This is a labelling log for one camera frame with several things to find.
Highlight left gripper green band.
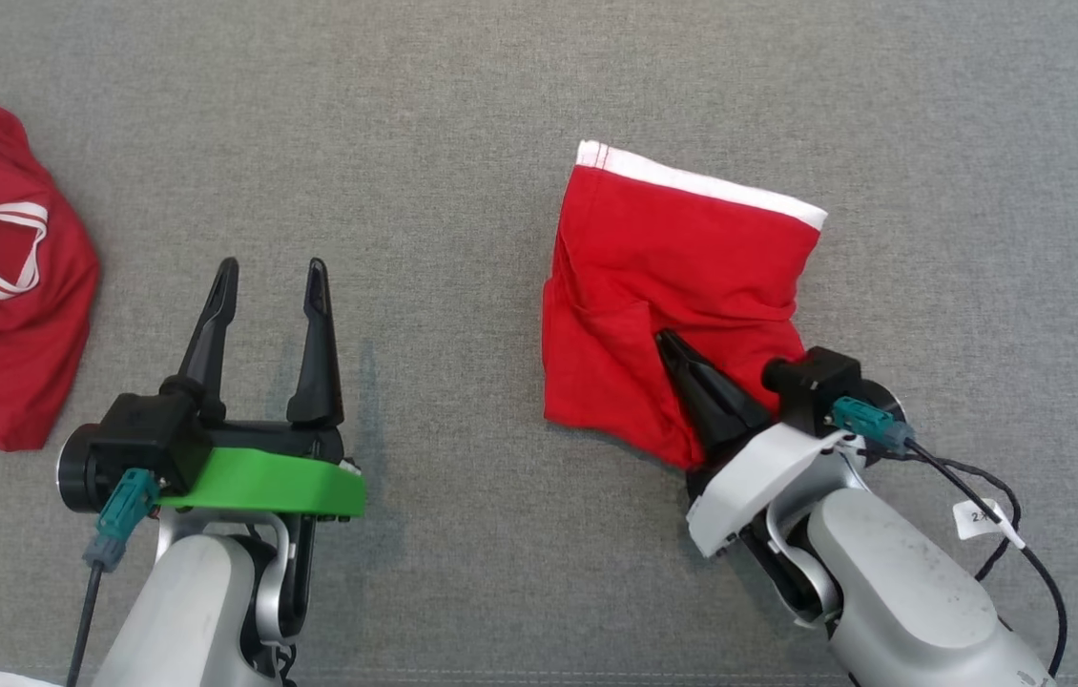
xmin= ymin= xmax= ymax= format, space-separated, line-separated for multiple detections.
xmin=157 ymin=258 xmax=368 ymax=523

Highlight red jersey with white stripes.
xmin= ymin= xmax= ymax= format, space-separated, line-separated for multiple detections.
xmin=0 ymin=100 xmax=101 ymax=452

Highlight red shorts with white trim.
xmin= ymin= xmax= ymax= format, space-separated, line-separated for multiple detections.
xmin=542 ymin=140 xmax=829 ymax=471

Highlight white cable label tag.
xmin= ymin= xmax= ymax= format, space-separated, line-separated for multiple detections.
xmin=953 ymin=498 xmax=1026 ymax=550

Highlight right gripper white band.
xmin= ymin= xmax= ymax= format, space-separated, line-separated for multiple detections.
xmin=655 ymin=329 xmax=869 ymax=560

